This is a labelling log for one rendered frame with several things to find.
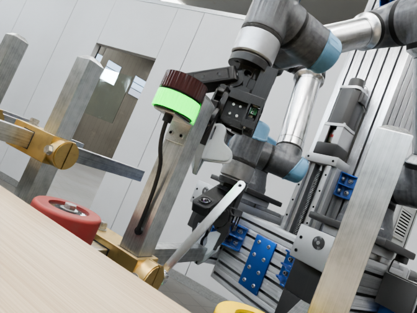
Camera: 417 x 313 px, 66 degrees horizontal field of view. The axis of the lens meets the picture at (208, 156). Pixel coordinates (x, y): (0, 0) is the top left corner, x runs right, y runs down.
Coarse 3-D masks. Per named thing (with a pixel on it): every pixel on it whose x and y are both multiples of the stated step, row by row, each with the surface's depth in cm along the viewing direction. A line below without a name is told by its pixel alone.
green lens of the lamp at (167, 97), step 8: (160, 88) 41; (160, 96) 40; (168, 96) 39; (176, 96) 39; (184, 96) 40; (152, 104) 42; (160, 104) 40; (168, 104) 39; (176, 104) 39; (184, 104) 40; (192, 104) 40; (184, 112) 40; (192, 112) 41; (192, 120) 42
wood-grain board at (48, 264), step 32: (0, 192) 35; (0, 224) 26; (32, 224) 29; (0, 256) 21; (32, 256) 23; (64, 256) 25; (96, 256) 28; (0, 288) 17; (32, 288) 19; (64, 288) 20; (96, 288) 22; (128, 288) 24
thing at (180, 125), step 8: (168, 88) 40; (168, 112) 40; (176, 112) 40; (168, 120) 41; (176, 120) 44; (184, 120) 42; (176, 128) 45; (184, 128) 44; (160, 136) 42; (168, 136) 45; (176, 136) 44; (184, 136) 44; (160, 144) 42; (184, 144) 44; (160, 152) 42; (160, 160) 43; (160, 168) 43; (152, 192) 43; (144, 216) 43; (136, 232) 43
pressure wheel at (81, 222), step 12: (36, 204) 35; (48, 204) 35; (60, 204) 39; (72, 204) 38; (48, 216) 34; (60, 216) 34; (72, 216) 35; (84, 216) 37; (96, 216) 39; (72, 228) 34; (84, 228) 35; (96, 228) 37; (84, 240) 36
